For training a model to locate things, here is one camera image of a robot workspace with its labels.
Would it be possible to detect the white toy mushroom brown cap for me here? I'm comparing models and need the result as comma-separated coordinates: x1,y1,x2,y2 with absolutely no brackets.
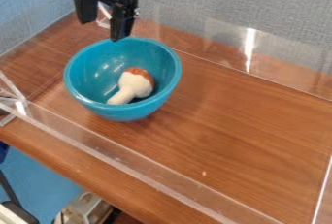
106,67,154,105

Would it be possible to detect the blue plastic bowl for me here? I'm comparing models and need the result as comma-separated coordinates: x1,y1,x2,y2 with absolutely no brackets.
63,37,182,122

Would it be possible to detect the clear acrylic back barrier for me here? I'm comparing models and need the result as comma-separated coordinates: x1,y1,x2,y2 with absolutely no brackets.
132,8,332,102

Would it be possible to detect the clear acrylic barrier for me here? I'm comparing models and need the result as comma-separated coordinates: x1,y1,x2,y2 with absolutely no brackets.
0,101,282,224
132,8,332,102

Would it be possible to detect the white power strip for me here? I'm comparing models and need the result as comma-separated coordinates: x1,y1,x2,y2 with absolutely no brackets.
52,191,112,224

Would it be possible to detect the clear acrylic front barrier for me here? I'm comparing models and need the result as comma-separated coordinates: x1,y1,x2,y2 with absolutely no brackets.
0,101,282,224

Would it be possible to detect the clear acrylic corner bracket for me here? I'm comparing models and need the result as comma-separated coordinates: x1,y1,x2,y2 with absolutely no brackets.
95,0,138,34

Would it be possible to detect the clear acrylic left bracket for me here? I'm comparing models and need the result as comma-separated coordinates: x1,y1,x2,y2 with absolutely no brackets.
0,71,28,127

